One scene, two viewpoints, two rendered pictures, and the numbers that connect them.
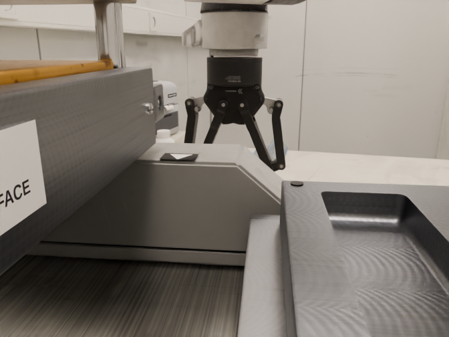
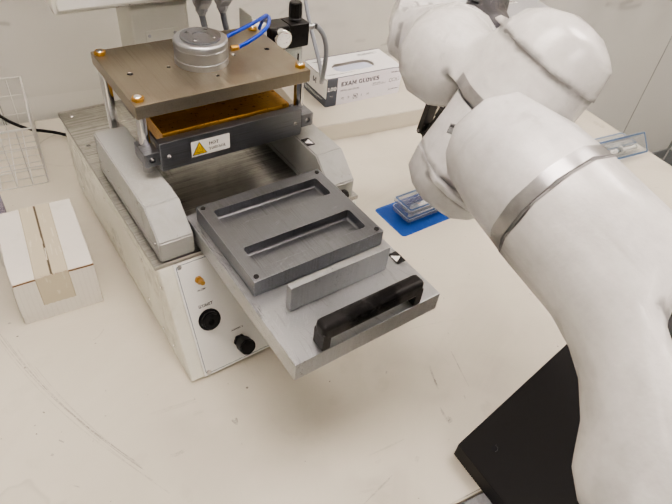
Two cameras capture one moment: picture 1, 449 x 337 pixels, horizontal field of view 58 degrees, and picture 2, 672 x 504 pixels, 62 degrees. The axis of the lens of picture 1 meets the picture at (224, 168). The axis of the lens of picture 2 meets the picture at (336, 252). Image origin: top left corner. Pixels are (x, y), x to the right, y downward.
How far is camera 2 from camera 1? 0.75 m
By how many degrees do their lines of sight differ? 45
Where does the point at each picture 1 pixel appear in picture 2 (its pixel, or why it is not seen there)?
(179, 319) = not seen: hidden behind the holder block
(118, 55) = (297, 98)
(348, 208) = (320, 188)
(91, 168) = (250, 141)
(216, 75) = not seen: hidden behind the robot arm
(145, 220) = (295, 157)
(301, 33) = not seen: outside the picture
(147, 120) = (292, 127)
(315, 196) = (309, 178)
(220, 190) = (311, 161)
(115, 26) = (298, 89)
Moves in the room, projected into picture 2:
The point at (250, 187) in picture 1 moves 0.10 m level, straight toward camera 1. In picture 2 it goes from (318, 165) to (263, 184)
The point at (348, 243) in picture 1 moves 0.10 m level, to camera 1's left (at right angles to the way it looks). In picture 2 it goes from (303, 194) to (264, 162)
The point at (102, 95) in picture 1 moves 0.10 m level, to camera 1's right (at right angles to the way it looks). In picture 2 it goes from (259, 124) to (301, 156)
